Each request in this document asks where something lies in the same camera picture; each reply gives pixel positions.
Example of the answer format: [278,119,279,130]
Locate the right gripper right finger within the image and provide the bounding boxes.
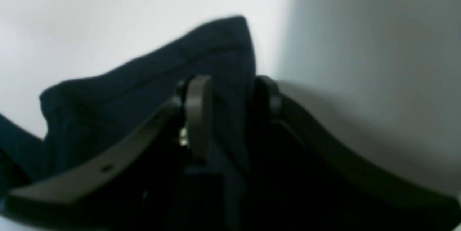
[249,76,460,231]

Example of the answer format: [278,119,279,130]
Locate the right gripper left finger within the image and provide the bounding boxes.
[4,75,213,231]

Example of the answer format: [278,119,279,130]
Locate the black T-shirt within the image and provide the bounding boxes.
[1,16,256,231]

